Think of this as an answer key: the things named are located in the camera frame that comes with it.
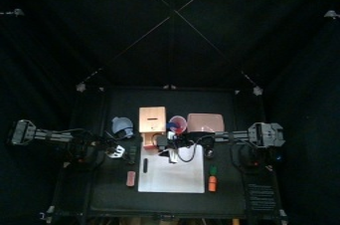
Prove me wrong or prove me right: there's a salmon sushi toy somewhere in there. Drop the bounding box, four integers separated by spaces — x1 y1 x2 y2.
127 170 137 188

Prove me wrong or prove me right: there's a red plastic cup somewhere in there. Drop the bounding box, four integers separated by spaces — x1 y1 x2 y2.
168 114 189 135

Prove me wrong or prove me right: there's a white cutting board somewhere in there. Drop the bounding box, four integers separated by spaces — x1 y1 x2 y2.
137 141 205 194

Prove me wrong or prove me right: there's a red and wooden toy box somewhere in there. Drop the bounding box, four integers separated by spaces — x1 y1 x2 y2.
139 106 168 151

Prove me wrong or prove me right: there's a red toy spatula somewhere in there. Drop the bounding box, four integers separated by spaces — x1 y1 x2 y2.
175 117 188 130

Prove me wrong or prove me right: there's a blue-grey bowl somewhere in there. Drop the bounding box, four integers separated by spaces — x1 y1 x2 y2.
111 115 136 139

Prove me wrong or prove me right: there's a toy carrot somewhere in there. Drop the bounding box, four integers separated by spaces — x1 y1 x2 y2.
207 164 219 193

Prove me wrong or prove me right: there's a white text label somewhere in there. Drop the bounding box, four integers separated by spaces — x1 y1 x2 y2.
247 183 279 216

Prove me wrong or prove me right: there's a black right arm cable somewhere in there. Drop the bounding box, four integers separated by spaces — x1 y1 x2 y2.
176 134 209 164

